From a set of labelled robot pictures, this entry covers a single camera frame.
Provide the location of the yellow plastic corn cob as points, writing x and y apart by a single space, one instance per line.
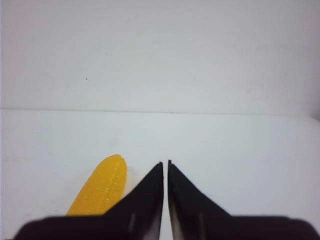
103 189

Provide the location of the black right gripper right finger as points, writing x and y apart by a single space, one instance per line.
194 216

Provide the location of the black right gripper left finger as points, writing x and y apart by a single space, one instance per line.
136 217

